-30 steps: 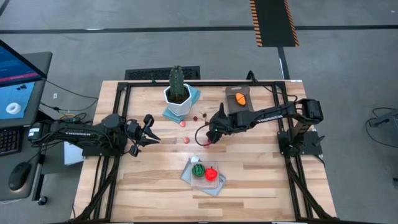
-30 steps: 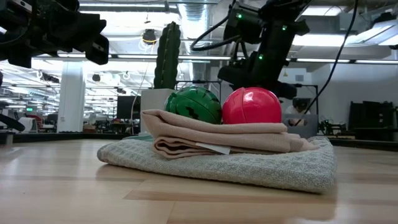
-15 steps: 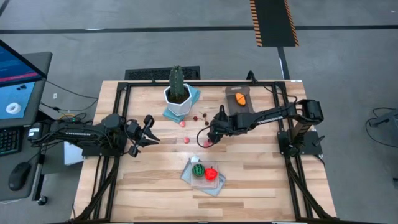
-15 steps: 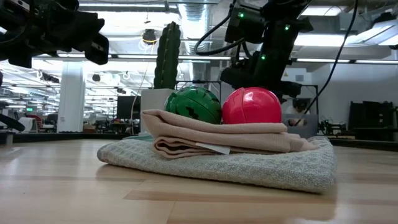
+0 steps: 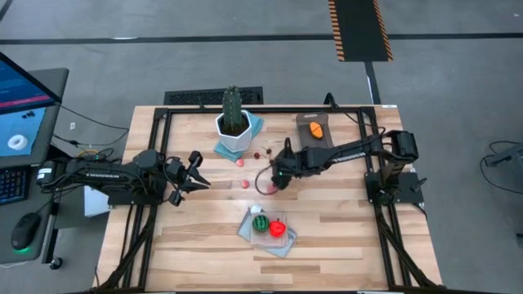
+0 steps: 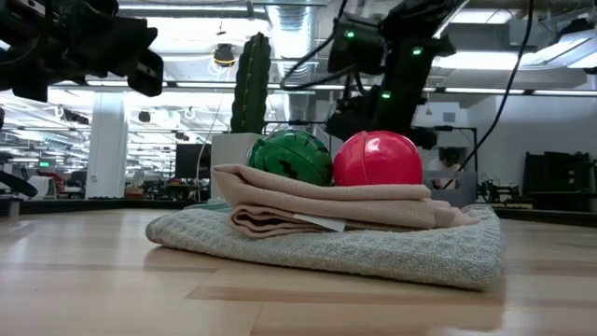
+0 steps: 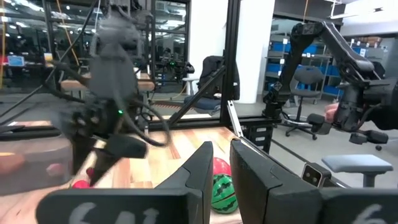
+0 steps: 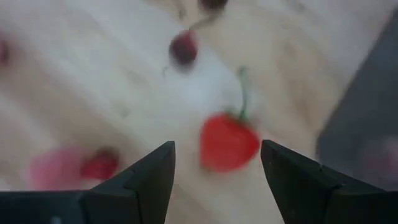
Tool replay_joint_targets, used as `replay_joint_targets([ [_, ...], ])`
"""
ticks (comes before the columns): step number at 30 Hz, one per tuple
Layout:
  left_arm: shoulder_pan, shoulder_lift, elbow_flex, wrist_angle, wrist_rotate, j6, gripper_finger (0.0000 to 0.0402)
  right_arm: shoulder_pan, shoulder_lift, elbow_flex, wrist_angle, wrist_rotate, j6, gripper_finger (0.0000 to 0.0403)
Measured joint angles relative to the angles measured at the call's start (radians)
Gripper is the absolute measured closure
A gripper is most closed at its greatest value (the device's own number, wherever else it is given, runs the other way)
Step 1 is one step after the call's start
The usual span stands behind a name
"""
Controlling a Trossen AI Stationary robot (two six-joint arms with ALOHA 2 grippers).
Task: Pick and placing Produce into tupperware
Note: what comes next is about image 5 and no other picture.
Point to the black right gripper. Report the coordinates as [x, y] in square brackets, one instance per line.
[290, 163]

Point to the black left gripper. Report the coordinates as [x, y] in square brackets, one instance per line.
[180, 171]

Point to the pink toy fruit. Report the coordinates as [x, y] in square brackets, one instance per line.
[271, 189]
[240, 162]
[245, 183]

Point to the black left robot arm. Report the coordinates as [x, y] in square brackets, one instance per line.
[102, 173]

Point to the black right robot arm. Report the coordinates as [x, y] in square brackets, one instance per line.
[351, 153]

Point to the grey plastic tupperware container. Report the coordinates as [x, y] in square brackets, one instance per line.
[304, 136]

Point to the dark red toy cherry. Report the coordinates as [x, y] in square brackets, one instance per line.
[256, 155]
[268, 151]

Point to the teal cloth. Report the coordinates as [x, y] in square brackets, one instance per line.
[224, 153]

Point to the red toy apple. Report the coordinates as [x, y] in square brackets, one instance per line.
[278, 228]

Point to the green toy watermelon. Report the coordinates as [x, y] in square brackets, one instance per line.
[260, 224]

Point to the white hexagonal planter pot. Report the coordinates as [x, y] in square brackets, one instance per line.
[237, 143]

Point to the beige folded cloth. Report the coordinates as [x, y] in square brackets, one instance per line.
[265, 241]

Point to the grey waffle towel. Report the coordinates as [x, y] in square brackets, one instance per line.
[244, 233]

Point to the orange toy fruit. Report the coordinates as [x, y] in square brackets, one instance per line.
[316, 130]

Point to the green cactus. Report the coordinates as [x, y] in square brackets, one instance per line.
[232, 106]

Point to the black floor vent grate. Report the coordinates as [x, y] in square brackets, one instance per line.
[192, 97]

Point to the white box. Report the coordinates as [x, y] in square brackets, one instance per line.
[93, 204]

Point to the black desk caster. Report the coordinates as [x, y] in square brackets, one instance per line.
[56, 262]

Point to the grey desk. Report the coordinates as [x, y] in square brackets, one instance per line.
[57, 90]

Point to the black hazard striped mat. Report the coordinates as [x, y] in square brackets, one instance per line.
[359, 28]

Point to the black computer mouse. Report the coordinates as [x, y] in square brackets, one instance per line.
[24, 228]

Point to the black keyboard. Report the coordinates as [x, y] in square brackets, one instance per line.
[12, 183]

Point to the computer monitor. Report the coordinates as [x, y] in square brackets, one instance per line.
[16, 90]

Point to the grey floor device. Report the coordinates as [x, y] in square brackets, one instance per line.
[510, 157]

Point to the black aluminium table frame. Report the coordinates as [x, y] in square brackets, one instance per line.
[265, 110]

